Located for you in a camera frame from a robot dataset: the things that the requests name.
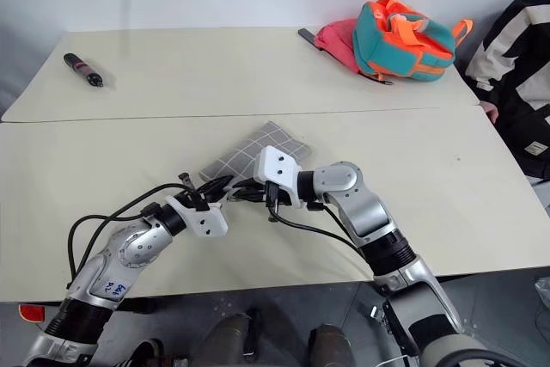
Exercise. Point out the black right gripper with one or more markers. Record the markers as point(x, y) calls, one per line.
point(271, 197)

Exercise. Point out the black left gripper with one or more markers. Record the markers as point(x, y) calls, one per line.
point(198, 196)

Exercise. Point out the grey plaid pouch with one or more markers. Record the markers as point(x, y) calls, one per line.
point(258, 143)

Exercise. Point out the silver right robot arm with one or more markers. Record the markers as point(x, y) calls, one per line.
point(365, 212)

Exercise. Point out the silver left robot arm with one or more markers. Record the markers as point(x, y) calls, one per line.
point(137, 247)

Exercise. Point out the person's bare hand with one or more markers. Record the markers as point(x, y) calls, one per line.
point(490, 111)

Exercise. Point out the red fabric bag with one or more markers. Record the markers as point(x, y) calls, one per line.
point(337, 40)

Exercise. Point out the black marker with red band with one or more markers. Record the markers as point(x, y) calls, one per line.
point(81, 68)

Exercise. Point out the teal and orange backpack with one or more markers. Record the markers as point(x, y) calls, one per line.
point(395, 49)

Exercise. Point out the red reflective tag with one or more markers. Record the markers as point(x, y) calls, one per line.
point(32, 312)

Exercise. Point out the person in black white jacket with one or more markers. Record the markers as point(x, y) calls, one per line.
point(522, 83)

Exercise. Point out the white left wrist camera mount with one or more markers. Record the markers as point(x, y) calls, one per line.
point(206, 222)

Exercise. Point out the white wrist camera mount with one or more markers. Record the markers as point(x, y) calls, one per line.
point(277, 167)
point(206, 222)

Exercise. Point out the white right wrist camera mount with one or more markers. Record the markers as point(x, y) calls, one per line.
point(277, 167)

